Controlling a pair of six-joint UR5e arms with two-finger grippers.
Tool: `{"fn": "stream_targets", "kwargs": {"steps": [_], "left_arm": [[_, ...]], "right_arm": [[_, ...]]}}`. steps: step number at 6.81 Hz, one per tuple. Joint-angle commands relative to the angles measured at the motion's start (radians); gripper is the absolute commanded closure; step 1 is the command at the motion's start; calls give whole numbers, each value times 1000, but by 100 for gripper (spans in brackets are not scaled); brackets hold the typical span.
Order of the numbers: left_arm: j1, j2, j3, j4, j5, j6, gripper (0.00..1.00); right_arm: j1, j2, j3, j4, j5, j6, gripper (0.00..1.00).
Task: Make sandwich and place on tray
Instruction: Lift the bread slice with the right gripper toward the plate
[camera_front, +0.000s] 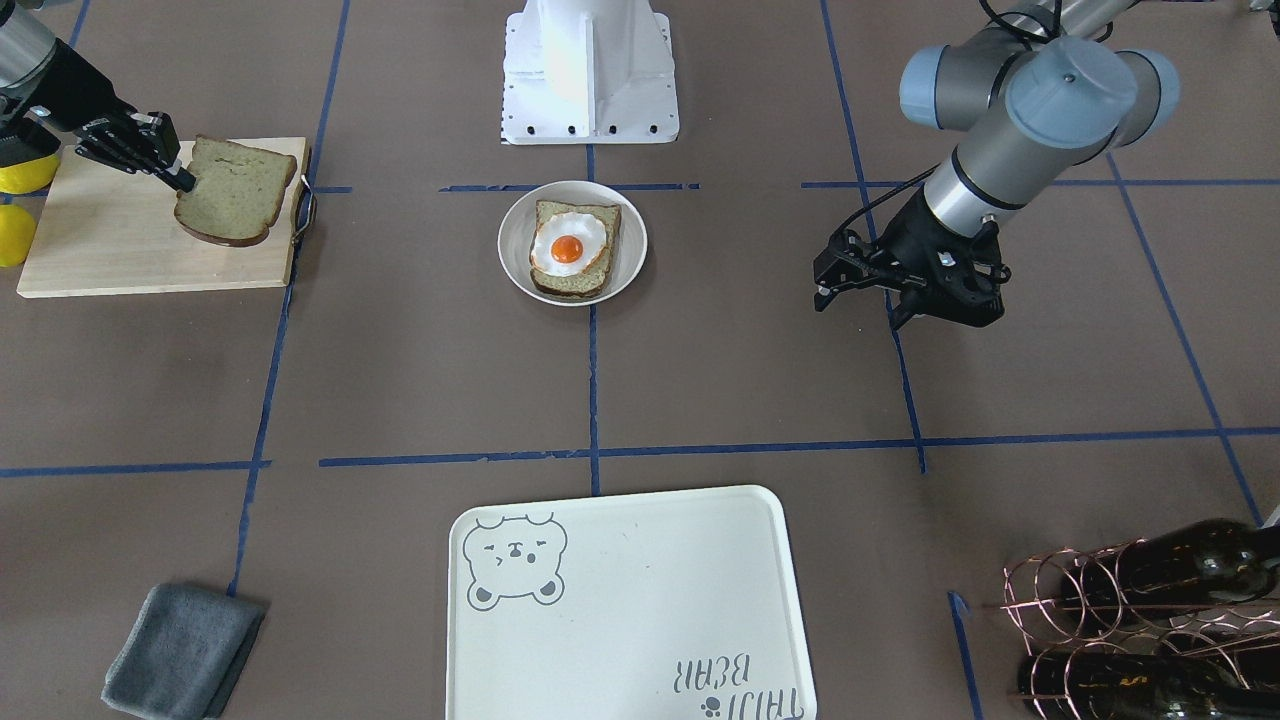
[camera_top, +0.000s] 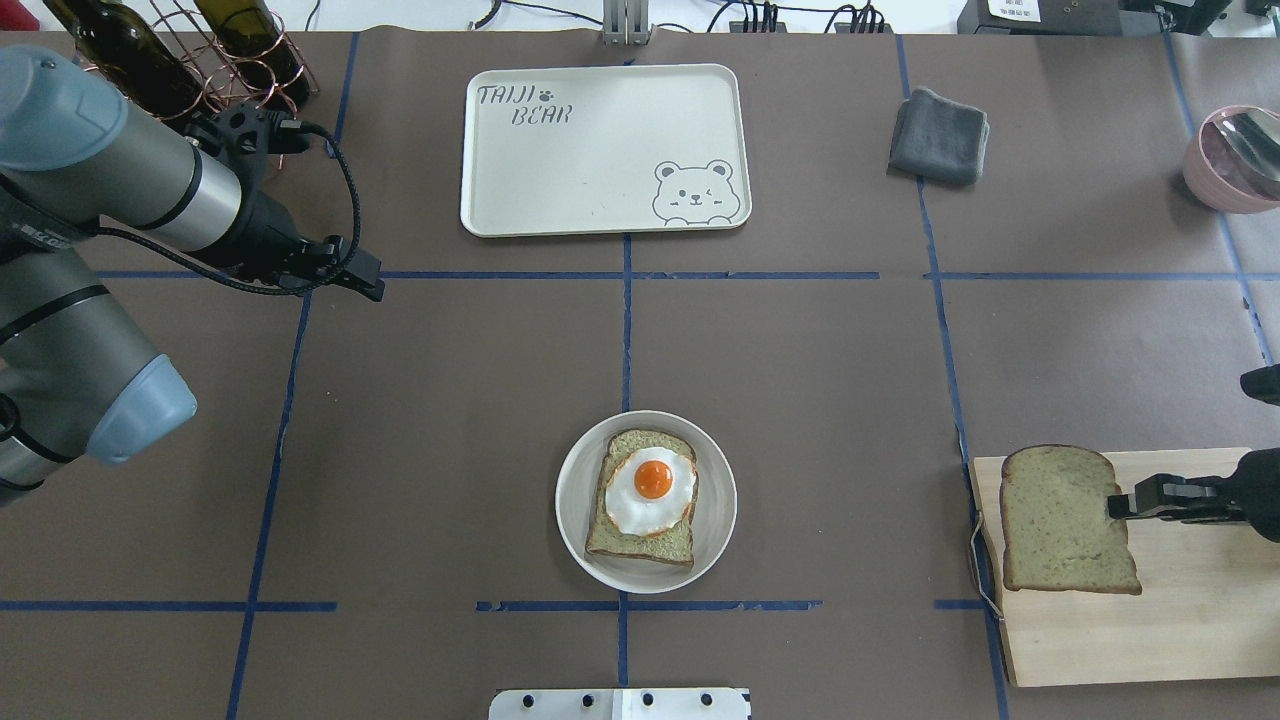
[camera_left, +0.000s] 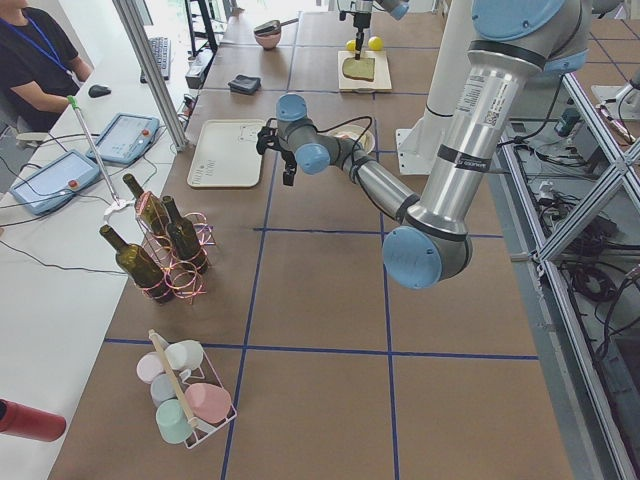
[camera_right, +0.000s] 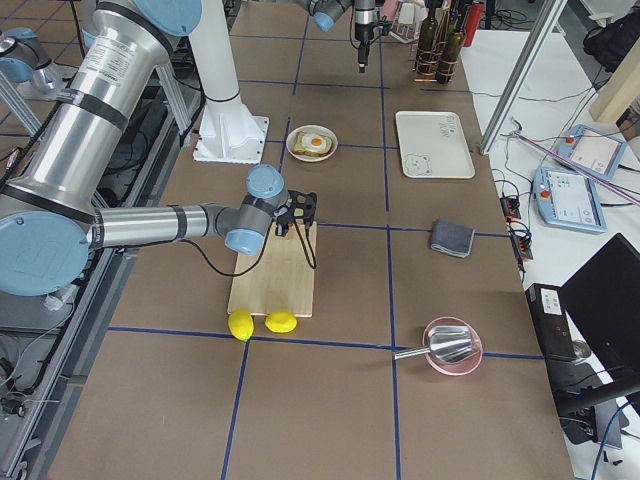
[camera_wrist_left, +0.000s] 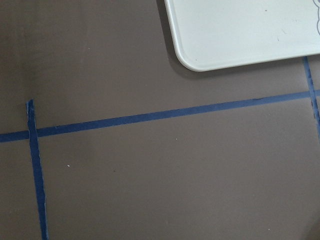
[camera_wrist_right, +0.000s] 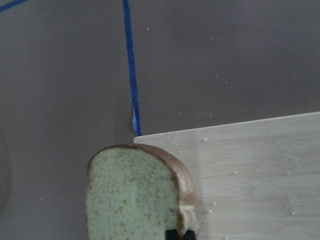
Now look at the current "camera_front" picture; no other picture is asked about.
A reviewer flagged yellow lemon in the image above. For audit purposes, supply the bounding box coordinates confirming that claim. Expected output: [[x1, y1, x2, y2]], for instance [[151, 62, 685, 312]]
[[0, 152, 60, 195], [0, 204, 37, 268]]

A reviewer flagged wooden cutting board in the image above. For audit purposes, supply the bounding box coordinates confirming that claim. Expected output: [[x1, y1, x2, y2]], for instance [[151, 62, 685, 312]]
[[15, 152, 303, 299]]

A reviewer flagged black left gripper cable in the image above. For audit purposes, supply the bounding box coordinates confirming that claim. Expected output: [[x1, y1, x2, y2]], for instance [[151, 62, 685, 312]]
[[828, 165, 941, 261]]

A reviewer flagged fried egg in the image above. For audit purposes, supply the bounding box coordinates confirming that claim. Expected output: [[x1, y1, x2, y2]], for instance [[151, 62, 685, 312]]
[[529, 211, 608, 277]]

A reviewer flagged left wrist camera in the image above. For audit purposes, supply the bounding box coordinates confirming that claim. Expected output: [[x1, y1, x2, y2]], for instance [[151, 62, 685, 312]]
[[931, 251, 1012, 328]]

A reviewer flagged folded grey cloth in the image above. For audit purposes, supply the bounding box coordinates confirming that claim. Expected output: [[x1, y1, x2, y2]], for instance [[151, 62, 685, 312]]
[[101, 583, 266, 719]]

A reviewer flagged yellow lemon upper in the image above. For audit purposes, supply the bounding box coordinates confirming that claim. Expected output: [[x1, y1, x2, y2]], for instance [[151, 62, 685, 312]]
[[0, 152, 60, 195]]

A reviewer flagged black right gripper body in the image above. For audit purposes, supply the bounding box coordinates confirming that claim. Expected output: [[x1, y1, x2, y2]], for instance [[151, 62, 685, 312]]
[[60, 99, 180, 174]]

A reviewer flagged dark wine bottle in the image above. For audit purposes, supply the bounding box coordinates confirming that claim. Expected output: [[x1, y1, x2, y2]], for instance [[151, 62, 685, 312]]
[[1018, 651, 1279, 719], [1059, 518, 1279, 635]]

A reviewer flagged white round plate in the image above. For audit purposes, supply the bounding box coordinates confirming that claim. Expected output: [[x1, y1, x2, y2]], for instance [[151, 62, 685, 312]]
[[495, 179, 649, 307]]

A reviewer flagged metal cutting board handle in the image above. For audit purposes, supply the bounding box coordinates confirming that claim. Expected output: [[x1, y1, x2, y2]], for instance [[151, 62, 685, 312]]
[[291, 170, 317, 249]]

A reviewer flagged copper wire bottle rack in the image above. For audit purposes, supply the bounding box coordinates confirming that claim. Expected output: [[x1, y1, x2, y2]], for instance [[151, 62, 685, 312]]
[[1002, 527, 1277, 719]]

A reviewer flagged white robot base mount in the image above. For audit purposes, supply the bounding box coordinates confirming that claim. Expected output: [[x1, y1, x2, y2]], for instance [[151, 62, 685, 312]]
[[500, 1, 681, 146]]

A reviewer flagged dark wine bottle upper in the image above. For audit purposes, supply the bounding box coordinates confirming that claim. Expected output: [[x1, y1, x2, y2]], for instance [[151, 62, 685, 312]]
[[1059, 518, 1279, 635]]

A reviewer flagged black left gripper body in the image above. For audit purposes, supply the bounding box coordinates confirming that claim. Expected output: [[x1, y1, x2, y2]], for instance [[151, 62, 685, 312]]
[[851, 190, 1006, 329]]

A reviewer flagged bread slice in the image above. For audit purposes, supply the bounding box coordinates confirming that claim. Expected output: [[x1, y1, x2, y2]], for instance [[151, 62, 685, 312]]
[[530, 199, 622, 299], [173, 135, 298, 249]]

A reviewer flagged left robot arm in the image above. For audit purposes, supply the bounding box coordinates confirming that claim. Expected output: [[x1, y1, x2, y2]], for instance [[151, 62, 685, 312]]
[[813, 1, 1181, 329]]

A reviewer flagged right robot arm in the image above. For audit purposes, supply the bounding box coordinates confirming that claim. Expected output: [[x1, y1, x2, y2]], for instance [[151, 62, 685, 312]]
[[1, 1, 196, 192]]

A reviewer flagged yellow lemon lower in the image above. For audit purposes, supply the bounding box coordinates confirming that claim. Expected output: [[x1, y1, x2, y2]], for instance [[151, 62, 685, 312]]
[[0, 204, 37, 268]]

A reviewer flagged cream bear serving tray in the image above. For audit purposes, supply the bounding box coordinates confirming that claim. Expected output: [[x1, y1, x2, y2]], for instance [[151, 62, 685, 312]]
[[443, 486, 819, 719]]

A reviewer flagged dark wine bottle lower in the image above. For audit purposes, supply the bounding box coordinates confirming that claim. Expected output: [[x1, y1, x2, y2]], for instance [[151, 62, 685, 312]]
[[1018, 651, 1279, 719]]

